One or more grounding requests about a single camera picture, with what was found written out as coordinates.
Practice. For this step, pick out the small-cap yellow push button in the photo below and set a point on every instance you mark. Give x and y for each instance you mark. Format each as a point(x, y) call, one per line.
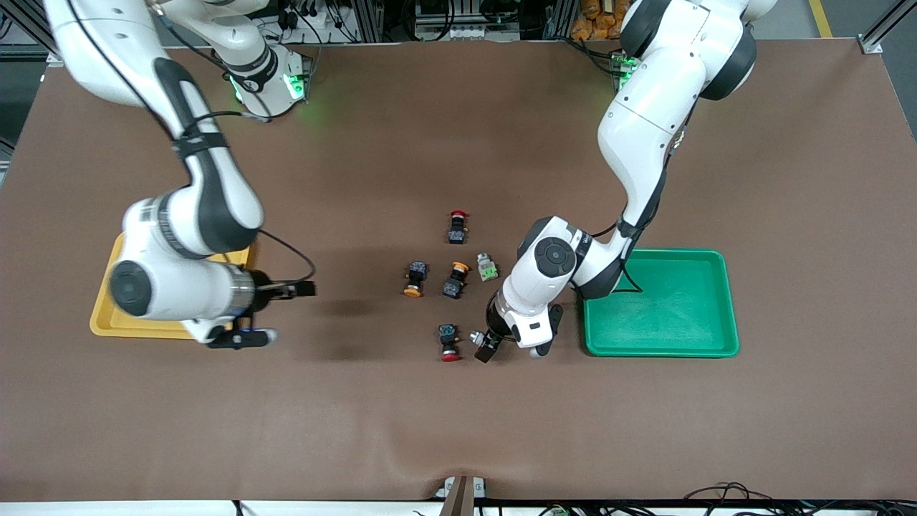
point(454, 283)

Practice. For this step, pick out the brown table mat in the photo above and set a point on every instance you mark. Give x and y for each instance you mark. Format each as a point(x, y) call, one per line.
point(458, 416)

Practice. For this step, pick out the wide-cap yellow push button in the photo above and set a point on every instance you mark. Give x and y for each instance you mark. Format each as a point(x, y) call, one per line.
point(415, 276)

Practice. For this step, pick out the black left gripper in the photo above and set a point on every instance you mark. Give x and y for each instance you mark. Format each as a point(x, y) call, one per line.
point(496, 326)

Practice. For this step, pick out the red push button switch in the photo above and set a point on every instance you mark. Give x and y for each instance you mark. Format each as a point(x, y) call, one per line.
point(458, 231)
point(448, 337)

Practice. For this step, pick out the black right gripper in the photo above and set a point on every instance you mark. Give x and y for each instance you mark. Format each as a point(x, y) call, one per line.
point(264, 289)

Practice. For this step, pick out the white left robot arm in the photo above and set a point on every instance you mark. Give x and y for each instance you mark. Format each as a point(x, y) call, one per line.
point(645, 122)

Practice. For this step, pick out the green plastic tray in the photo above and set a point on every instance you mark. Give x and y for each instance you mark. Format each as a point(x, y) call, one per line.
point(680, 315)

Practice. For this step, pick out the green square push button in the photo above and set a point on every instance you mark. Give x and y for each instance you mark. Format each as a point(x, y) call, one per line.
point(488, 269)
point(476, 335)

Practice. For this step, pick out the aluminium frame profile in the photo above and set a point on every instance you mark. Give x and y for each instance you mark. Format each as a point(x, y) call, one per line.
point(877, 36)
point(29, 36)

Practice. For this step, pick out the white power strip with plugs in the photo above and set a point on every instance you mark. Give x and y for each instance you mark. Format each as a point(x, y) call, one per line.
point(322, 29)

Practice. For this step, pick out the bag of orange items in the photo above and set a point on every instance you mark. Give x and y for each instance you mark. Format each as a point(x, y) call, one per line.
point(594, 18)

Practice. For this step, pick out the yellow plastic tray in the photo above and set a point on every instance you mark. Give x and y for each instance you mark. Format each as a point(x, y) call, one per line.
point(99, 319)

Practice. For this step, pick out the metal mat clamp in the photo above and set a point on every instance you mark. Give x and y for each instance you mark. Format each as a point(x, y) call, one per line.
point(460, 494)

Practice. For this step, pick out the long white power strip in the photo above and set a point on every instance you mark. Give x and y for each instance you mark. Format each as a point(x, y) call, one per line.
point(466, 33)

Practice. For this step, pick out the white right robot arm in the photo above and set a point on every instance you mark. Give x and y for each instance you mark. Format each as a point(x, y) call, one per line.
point(208, 201)

